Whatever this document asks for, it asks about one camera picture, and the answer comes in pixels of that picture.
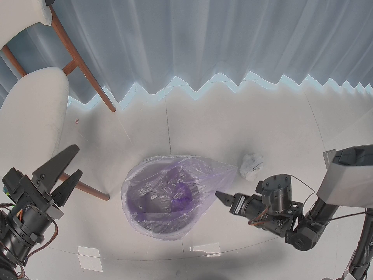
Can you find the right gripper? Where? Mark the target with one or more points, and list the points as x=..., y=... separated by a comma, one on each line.
x=247, y=207

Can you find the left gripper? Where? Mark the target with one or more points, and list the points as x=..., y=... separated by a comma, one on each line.
x=29, y=211

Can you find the purple plastic bag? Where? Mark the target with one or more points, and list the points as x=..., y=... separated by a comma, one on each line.
x=209, y=173

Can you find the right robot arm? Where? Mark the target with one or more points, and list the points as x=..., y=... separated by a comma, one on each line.
x=341, y=179

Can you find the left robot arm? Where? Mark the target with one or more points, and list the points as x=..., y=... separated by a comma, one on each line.
x=14, y=249

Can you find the white trash bin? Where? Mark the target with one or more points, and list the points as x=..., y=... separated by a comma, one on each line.
x=157, y=211

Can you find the crumpled white printed wrapper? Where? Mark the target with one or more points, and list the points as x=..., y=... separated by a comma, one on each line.
x=251, y=168

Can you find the white padded wooden chair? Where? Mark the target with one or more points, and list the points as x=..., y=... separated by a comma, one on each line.
x=32, y=112

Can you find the white curtain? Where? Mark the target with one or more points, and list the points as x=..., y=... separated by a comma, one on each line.
x=204, y=39

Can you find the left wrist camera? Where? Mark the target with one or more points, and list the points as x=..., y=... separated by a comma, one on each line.
x=13, y=179

